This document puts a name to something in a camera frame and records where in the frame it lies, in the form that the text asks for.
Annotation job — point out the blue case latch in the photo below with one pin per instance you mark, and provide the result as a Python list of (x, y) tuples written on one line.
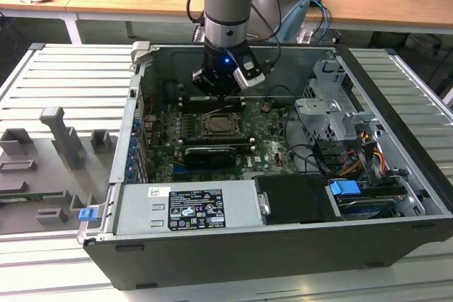
[(87, 215)]

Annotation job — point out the black graphics card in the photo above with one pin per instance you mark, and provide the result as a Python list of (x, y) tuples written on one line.
[(209, 157)]

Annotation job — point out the CPU socket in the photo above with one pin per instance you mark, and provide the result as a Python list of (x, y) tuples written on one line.
[(244, 131)]

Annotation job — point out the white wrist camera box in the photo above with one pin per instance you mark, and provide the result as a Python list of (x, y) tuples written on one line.
[(249, 79)]

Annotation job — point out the green motherboard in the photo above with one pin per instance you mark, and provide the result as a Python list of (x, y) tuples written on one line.
[(272, 153)]

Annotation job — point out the grey power supply unit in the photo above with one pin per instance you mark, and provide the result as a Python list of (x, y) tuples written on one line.
[(141, 210)]

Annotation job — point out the black open PC case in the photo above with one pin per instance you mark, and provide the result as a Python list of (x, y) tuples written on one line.
[(247, 263)]

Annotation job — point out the hard disk in blue carrier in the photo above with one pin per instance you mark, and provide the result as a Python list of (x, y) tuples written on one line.
[(343, 188)]

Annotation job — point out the silver metal drive cage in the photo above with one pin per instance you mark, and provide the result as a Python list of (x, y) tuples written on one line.
[(318, 114)]

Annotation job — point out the black RAM slot row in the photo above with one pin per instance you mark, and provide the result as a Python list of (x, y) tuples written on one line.
[(198, 104), (216, 141)]

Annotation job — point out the grey parts rack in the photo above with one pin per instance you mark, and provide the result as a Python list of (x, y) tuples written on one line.
[(42, 174)]

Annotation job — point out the green RAM stick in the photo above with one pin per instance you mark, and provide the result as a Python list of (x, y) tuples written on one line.
[(21, 196)]

